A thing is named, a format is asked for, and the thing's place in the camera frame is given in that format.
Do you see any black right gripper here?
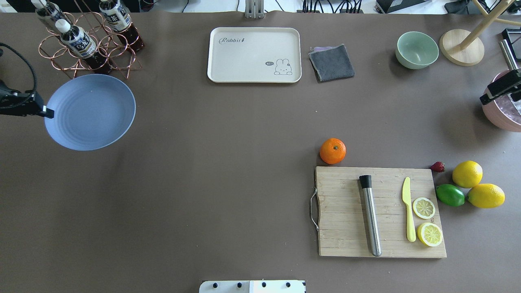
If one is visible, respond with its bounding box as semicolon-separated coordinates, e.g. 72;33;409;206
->
480;69;521;105

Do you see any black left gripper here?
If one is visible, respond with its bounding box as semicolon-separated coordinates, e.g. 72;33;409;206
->
0;81;54;119

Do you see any blue plate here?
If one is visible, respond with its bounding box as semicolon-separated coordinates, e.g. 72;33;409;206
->
44;74;136;151

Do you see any orange mandarin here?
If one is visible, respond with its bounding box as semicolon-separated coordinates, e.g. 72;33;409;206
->
319;138;346;164

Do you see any wooden stand round base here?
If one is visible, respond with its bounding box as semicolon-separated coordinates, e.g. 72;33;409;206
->
439;0;521;67

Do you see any tea bottle upper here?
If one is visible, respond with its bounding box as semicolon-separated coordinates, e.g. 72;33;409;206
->
55;19;112;75

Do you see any tea bottle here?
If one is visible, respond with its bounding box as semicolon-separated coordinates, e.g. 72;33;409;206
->
55;19;112;75
99;0;144;52
31;0;72;31

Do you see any tea bottle lower right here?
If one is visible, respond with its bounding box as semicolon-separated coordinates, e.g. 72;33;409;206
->
31;0;72;31

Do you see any yellow lemon lower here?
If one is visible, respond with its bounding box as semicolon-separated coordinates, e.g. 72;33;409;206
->
452;161;483;188

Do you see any yellow lemon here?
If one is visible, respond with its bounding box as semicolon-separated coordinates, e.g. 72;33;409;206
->
452;161;483;188
467;184;506;208

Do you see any green bowl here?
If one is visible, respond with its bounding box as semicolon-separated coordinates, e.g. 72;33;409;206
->
396;31;439;69

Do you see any red strawberry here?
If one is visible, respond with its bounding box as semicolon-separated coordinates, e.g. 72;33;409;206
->
430;161;445;173

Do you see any yellow lemon upper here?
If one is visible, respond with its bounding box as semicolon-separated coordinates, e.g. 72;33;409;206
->
467;184;506;208

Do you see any tea bottle lower left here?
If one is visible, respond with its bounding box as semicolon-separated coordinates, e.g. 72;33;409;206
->
99;0;144;52

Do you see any green lime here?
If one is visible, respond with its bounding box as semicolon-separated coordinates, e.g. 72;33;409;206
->
436;184;465;207

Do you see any lemon slice flat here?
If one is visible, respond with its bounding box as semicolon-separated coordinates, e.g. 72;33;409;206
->
412;197;436;219

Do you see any yellow plastic knife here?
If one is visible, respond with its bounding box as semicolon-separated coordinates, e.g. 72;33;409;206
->
402;177;416;242

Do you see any lemon half thick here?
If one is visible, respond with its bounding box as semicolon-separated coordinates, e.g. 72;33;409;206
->
417;223;443;247

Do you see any steel muddler black tip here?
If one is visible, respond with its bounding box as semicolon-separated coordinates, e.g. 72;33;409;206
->
359;175;382;257

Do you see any grey folded cloth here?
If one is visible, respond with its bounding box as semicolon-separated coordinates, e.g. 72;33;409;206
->
309;44;355;82

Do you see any bamboo cutting board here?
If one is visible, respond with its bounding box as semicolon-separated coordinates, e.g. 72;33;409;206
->
315;166;447;258

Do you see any cream rabbit tray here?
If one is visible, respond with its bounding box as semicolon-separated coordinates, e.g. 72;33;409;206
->
207;27;302;83

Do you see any copper wire bottle rack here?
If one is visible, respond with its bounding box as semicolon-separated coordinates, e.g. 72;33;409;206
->
38;0;143;79

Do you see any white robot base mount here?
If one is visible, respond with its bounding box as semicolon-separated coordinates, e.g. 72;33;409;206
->
199;280;306;293

